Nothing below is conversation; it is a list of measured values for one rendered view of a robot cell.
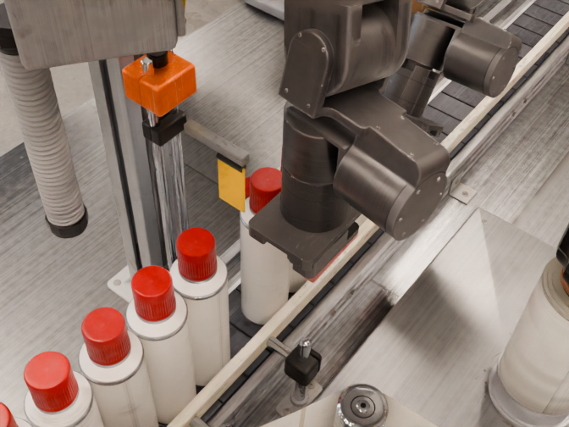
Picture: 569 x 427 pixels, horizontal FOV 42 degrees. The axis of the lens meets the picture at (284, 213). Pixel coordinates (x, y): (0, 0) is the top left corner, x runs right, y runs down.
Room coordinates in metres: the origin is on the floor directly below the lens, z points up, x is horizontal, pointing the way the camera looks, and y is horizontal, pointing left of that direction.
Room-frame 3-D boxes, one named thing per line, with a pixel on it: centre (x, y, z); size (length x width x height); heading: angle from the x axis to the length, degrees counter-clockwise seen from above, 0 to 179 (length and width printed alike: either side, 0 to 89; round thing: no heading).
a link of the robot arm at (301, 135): (0.41, -0.03, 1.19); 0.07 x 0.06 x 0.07; 46
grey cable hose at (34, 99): (0.41, 0.18, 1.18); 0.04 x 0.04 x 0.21
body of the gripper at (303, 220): (0.42, -0.02, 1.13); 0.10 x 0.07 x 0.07; 144
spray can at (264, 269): (0.47, 0.02, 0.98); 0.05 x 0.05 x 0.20
